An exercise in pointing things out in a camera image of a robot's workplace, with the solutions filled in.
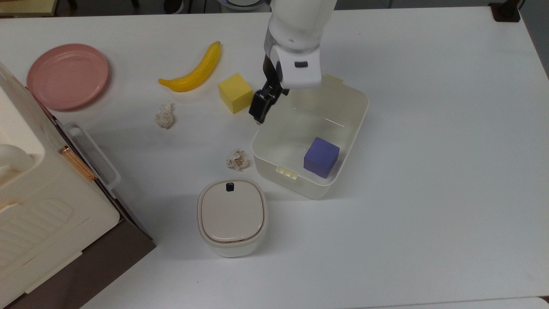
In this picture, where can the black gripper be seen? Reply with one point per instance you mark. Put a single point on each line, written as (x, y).
(271, 79)

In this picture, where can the white plastic box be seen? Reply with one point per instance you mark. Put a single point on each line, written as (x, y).
(300, 116)

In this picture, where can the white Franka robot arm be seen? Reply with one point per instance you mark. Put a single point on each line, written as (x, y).
(296, 25)

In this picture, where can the yellow foam cube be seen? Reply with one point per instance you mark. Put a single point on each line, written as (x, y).
(235, 92)

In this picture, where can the crumpled white paper ball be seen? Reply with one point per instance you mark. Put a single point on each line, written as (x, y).
(164, 116)
(237, 160)

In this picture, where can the yellow toy banana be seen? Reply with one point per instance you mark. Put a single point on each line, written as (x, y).
(197, 73)

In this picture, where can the purple foam cube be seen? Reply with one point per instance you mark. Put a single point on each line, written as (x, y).
(321, 156)

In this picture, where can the round blue white object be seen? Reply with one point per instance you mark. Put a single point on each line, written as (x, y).
(240, 4)

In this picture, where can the beige lidded trash can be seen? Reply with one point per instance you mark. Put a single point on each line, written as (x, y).
(231, 214)

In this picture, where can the black background object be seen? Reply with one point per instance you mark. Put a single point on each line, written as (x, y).
(173, 6)

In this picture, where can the pink plastic plate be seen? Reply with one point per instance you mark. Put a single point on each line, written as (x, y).
(67, 76)

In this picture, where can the yellow wooden furniture piece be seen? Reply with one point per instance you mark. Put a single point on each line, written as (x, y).
(25, 6)

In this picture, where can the dark brown corner object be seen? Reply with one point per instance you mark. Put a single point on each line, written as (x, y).
(506, 10)

